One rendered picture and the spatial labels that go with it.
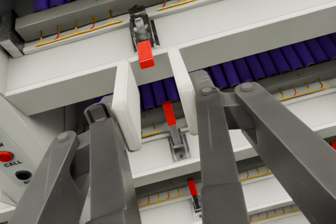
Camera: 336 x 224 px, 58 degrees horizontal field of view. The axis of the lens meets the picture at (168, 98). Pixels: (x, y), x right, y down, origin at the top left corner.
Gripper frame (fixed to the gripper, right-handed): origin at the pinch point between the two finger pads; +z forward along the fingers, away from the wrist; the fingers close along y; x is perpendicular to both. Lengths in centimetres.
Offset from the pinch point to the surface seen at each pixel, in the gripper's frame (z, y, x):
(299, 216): 31, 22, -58
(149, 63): 6.8, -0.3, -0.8
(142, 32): 12.4, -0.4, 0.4
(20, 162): 15.1, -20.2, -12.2
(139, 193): 28.4, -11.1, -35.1
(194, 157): 18.3, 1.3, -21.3
